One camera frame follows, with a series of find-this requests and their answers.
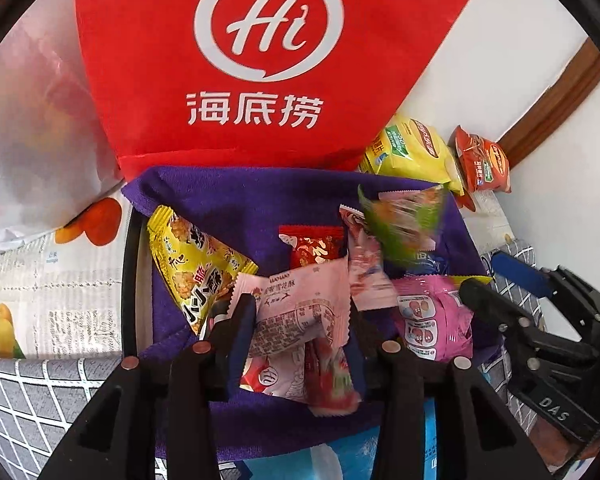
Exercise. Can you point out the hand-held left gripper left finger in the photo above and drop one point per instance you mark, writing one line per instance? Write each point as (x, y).
(235, 355)

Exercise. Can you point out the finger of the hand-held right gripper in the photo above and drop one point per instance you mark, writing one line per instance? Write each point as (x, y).
(485, 300)
(522, 272)

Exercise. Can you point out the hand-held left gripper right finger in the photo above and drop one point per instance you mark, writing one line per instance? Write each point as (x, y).
(380, 375)

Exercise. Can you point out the magenta snack packet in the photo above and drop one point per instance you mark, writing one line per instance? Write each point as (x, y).
(430, 320)

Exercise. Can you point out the red white snack packet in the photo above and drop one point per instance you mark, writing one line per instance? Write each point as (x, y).
(320, 380)

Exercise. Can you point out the blue candy packet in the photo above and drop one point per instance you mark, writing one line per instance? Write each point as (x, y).
(427, 264)

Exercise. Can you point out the white strawberry snack packet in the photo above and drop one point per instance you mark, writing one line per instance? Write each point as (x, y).
(300, 305)

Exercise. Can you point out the yellow snack packet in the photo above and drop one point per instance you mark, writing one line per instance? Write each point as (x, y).
(195, 270)

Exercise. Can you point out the pink white snack packet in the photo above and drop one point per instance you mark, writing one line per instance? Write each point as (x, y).
(367, 270)

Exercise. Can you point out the green snack packet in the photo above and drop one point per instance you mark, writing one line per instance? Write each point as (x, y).
(405, 225)

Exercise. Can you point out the small red snack packet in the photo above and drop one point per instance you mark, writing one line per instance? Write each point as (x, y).
(312, 247)

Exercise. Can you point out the purple cloth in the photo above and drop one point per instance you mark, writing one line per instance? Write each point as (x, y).
(240, 200)

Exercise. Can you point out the blue tissue pack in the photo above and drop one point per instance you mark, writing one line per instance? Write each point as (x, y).
(355, 455)

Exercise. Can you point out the orange chip bag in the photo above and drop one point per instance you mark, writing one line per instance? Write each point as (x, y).
(485, 165)

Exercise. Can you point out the yellow chip bag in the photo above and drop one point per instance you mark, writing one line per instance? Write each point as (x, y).
(410, 155)

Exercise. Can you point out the grey checked tablecloth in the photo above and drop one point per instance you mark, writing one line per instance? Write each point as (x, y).
(30, 400)

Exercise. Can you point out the red paper bag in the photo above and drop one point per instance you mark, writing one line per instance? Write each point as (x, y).
(155, 85)

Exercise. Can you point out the white plastic shopping bag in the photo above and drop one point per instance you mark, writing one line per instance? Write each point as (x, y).
(30, 110)

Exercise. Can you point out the brown wooden door frame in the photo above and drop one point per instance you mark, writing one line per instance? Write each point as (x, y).
(555, 105)

